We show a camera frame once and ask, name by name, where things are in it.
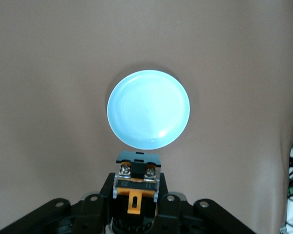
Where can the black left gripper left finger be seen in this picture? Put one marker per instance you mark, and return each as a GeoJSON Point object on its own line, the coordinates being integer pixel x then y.
{"type": "Point", "coordinates": [106, 192]}

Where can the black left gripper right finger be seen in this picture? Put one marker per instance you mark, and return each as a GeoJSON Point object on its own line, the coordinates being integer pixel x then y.
{"type": "Point", "coordinates": [162, 187]}

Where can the light blue round plate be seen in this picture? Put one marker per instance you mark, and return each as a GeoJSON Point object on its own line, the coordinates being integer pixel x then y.
{"type": "Point", "coordinates": [149, 109]}

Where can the brown table cover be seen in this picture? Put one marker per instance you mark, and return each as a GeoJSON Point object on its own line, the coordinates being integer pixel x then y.
{"type": "Point", "coordinates": [39, 97]}

